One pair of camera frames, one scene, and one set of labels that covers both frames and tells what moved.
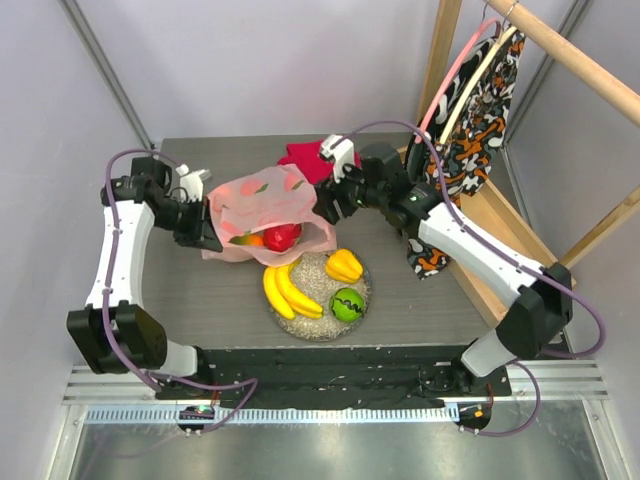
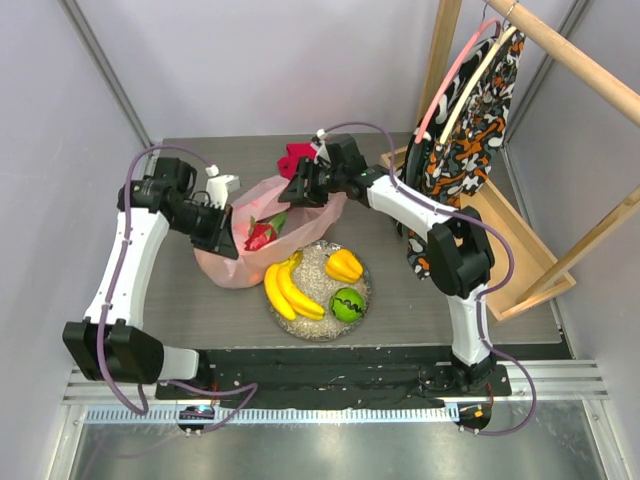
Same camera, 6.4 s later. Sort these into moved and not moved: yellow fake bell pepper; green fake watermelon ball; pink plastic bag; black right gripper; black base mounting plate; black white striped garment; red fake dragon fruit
Moved: black right gripper; pink plastic bag; red fake dragon fruit
Not moved: yellow fake bell pepper; black white striped garment; black base mounting plate; green fake watermelon ball
